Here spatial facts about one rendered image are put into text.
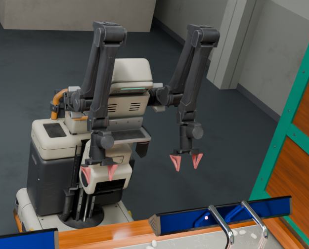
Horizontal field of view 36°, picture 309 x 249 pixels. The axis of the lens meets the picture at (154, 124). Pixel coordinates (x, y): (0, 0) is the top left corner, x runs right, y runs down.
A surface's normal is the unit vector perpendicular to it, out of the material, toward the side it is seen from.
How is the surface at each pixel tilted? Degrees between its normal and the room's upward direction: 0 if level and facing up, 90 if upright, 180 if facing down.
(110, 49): 90
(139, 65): 42
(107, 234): 0
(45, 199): 90
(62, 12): 90
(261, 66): 90
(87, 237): 0
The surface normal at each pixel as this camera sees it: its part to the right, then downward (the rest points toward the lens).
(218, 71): -0.87, 0.07
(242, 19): 0.45, 0.52
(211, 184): 0.20, -0.85
